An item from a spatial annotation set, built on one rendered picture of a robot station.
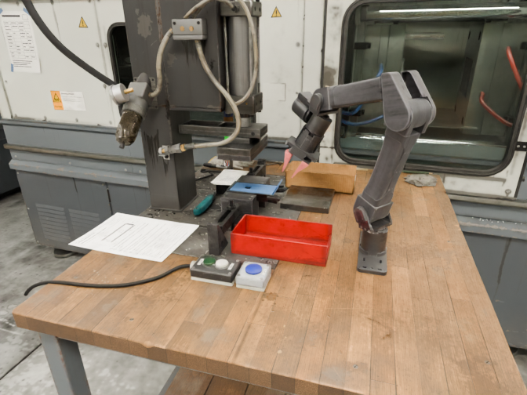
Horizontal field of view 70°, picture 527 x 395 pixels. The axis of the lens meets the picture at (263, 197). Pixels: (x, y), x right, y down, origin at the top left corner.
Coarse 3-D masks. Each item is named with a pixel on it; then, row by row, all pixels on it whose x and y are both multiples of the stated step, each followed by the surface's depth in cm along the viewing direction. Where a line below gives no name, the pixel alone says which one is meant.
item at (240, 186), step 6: (234, 186) 120; (240, 186) 119; (246, 186) 120; (252, 186) 119; (258, 186) 119; (264, 186) 119; (270, 186) 119; (276, 186) 119; (258, 192) 115; (264, 192) 115; (270, 192) 114
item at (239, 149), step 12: (192, 120) 120; (204, 120) 119; (180, 132) 115; (192, 132) 113; (204, 132) 112; (216, 132) 111; (228, 132) 110; (240, 132) 109; (252, 132) 108; (264, 132) 112; (228, 144) 108; (240, 144) 108; (252, 144) 108; (264, 144) 117; (228, 156) 106; (240, 156) 105; (252, 156) 106
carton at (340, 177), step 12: (288, 168) 141; (312, 168) 147; (324, 168) 146; (336, 168) 145; (348, 168) 143; (288, 180) 140; (300, 180) 138; (312, 180) 137; (324, 180) 136; (336, 180) 135; (348, 180) 133; (336, 192) 136; (348, 192) 135
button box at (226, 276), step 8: (200, 256) 93; (208, 256) 93; (184, 264) 92; (192, 264) 91; (200, 264) 90; (232, 264) 89; (240, 264) 91; (168, 272) 90; (192, 272) 88; (200, 272) 87; (208, 272) 87; (216, 272) 87; (224, 272) 86; (232, 272) 86; (144, 280) 88; (152, 280) 88; (200, 280) 88; (208, 280) 88; (216, 280) 87; (224, 280) 86; (232, 280) 86; (32, 288) 91
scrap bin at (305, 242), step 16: (240, 224) 103; (256, 224) 107; (272, 224) 106; (288, 224) 105; (304, 224) 103; (320, 224) 102; (240, 240) 97; (256, 240) 96; (272, 240) 94; (288, 240) 105; (304, 240) 104; (320, 240) 104; (256, 256) 98; (272, 256) 96; (288, 256) 95; (304, 256) 94; (320, 256) 92
